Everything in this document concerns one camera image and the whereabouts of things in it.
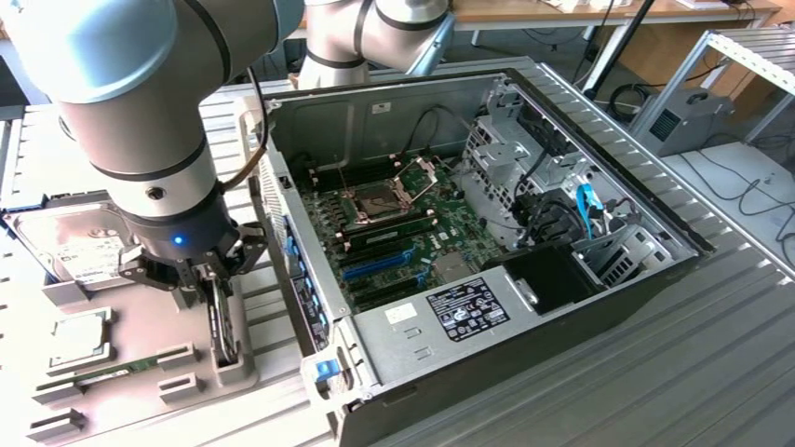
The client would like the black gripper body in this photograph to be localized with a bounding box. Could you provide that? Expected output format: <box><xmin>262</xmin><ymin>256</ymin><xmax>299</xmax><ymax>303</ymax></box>
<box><xmin>116</xmin><ymin>183</ymin><xmax>244</xmax><ymax>263</ymax></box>

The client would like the black graphics card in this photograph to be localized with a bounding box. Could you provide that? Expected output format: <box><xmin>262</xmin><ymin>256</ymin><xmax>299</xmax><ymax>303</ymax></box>
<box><xmin>199</xmin><ymin>272</ymin><xmax>243</xmax><ymax>369</ymax></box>

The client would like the grey parts rack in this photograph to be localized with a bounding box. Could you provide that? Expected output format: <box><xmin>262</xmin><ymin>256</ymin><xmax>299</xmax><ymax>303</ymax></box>
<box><xmin>24</xmin><ymin>260</ymin><xmax>262</xmax><ymax>443</ymax></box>

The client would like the hard disk in blue carrier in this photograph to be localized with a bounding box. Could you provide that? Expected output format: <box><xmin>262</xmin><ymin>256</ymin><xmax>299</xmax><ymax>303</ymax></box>
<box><xmin>0</xmin><ymin>188</ymin><xmax>151</xmax><ymax>292</ymax></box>

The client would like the silver CPU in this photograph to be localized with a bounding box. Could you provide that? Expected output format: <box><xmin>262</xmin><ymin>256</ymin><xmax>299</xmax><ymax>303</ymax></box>
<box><xmin>48</xmin><ymin>318</ymin><xmax>107</xmax><ymax>369</ymax></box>

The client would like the blue expansion slot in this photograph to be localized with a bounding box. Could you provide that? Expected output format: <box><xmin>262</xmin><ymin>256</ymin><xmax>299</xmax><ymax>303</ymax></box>
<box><xmin>339</xmin><ymin>249</ymin><xmax>416</xmax><ymax>280</ymax></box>

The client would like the installed RAM stick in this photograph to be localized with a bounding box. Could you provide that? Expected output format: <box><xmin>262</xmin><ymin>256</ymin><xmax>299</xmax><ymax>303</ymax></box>
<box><xmin>344</xmin><ymin>222</ymin><xmax>440</xmax><ymax>248</ymax></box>

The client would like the CPU socket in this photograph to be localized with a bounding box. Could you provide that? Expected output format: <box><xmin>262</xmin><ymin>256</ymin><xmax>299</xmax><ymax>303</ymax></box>
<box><xmin>338</xmin><ymin>179</ymin><xmax>418</xmax><ymax>224</ymax></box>

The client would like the green RAM stick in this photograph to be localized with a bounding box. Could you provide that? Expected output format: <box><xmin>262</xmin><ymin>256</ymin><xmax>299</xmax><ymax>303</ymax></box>
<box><xmin>36</xmin><ymin>354</ymin><xmax>164</xmax><ymax>391</ymax></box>

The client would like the open black PC case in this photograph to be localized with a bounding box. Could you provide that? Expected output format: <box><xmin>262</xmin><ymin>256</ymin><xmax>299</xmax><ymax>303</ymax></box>
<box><xmin>232</xmin><ymin>67</ymin><xmax>716</xmax><ymax>447</ymax></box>

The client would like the green motherboard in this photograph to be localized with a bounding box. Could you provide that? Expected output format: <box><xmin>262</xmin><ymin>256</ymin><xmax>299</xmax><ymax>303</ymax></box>
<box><xmin>298</xmin><ymin>153</ymin><xmax>516</xmax><ymax>313</ymax></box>

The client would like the silver socket cover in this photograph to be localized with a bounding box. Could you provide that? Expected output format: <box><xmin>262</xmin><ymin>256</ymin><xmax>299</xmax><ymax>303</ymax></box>
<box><xmin>388</xmin><ymin>156</ymin><xmax>446</xmax><ymax>202</ymax></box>

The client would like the silver chipset heatsink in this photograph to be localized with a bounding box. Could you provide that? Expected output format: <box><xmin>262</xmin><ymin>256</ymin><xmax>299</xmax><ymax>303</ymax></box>
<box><xmin>432</xmin><ymin>254</ymin><xmax>474</xmax><ymax>280</ymax></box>

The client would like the silver power supply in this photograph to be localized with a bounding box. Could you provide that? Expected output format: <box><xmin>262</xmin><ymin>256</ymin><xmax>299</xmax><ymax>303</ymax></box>
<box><xmin>347</xmin><ymin>273</ymin><xmax>542</xmax><ymax>390</ymax></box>

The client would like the silver drive cage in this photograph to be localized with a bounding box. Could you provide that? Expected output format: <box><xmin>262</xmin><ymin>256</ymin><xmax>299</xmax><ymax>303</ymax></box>
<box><xmin>462</xmin><ymin>76</ymin><xmax>598</xmax><ymax>243</ymax></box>

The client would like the silver disk bay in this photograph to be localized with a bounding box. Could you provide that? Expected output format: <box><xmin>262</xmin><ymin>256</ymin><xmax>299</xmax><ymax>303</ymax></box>
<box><xmin>570</xmin><ymin>223</ymin><xmax>678</xmax><ymax>292</ymax></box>

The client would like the wooden desk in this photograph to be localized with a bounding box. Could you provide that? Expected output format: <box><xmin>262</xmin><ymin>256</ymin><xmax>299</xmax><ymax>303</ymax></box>
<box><xmin>451</xmin><ymin>0</ymin><xmax>786</xmax><ymax>92</ymax></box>

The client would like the black tripod pole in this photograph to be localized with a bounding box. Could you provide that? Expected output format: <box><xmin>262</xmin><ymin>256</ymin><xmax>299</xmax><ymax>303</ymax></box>
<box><xmin>583</xmin><ymin>0</ymin><xmax>658</xmax><ymax>102</ymax></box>

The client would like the grey controller box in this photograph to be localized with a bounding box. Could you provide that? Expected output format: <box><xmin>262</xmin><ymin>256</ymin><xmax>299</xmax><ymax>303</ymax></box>
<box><xmin>631</xmin><ymin>88</ymin><xmax>738</xmax><ymax>157</ymax></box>

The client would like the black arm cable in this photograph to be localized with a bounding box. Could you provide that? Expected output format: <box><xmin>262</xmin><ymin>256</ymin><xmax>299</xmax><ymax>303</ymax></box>
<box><xmin>216</xmin><ymin>64</ymin><xmax>275</xmax><ymax>192</ymax></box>

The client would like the black looped wire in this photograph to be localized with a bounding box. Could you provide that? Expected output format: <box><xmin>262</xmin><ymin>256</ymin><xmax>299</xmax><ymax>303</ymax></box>
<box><xmin>402</xmin><ymin>106</ymin><xmax>467</xmax><ymax>157</ymax></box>

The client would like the black wire bundle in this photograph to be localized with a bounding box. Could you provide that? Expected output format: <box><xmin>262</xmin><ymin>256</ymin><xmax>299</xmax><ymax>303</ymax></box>
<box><xmin>512</xmin><ymin>139</ymin><xmax>588</xmax><ymax>248</ymax></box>

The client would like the blue wire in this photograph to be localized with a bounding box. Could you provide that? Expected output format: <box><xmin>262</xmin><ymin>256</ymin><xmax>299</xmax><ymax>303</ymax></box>
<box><xmin>575</xmin><ymin>183</ymin><xmax>607</xmax><ymax>243</ymax></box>

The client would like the aluminium frame shelf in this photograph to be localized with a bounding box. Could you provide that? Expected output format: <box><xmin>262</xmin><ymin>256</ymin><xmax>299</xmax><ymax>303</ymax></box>
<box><xmin>630</xmin><ymin>25</ymin><xmax>795</xmax><ymax>145</ymax></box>

